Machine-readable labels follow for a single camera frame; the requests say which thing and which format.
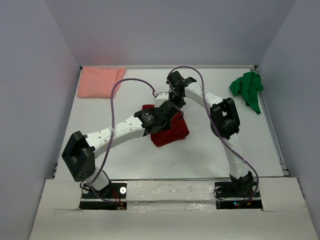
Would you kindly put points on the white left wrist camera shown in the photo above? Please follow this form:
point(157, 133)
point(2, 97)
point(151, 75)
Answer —
point(161, 98)

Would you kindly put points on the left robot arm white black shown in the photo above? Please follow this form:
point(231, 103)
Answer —
point(81, 150)

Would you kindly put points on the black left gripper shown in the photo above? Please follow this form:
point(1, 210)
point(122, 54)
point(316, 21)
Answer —
point(167, 126)

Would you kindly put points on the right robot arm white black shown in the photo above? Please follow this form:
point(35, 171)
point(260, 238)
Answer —
point(224, 123)

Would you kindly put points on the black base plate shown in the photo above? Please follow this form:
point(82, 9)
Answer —
point(112, 199)
point(228, 199)

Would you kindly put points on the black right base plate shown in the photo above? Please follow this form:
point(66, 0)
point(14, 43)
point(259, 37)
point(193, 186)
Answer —
point(228, 199)

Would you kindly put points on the folded pink t-shirt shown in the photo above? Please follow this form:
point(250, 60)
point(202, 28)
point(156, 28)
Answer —
point(98, 82)

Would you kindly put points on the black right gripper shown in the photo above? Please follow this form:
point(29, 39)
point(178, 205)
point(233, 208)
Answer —
point(179, 104)

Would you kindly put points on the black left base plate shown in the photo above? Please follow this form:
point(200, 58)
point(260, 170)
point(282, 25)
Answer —
point(112, 199)

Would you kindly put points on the green t-shirt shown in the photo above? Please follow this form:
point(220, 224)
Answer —
point(248, 86)

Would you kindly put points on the red t-shirt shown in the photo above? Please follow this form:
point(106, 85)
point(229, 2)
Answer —
point(159, 137)

